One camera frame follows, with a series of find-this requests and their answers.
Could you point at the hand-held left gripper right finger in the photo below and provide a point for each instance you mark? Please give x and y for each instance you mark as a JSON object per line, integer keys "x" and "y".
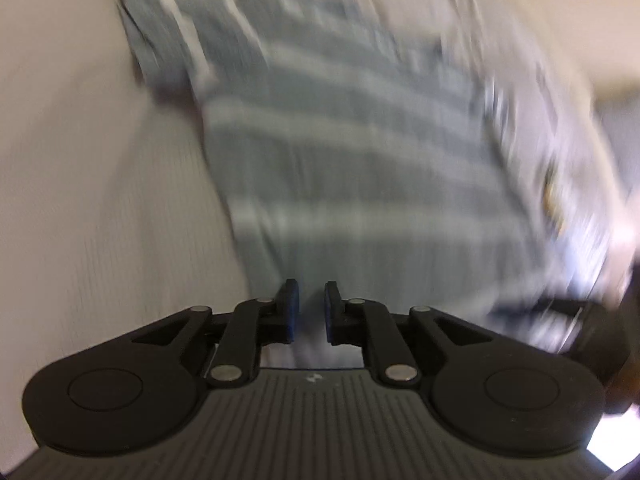
{"x": 331, "y": 310}

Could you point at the blue white-striped shirt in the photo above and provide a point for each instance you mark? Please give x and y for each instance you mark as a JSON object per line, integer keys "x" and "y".
{"x": 350, "y": 160}

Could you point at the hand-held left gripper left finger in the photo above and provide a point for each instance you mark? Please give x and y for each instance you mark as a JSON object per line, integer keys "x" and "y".
{"x": 292, "y": 310}

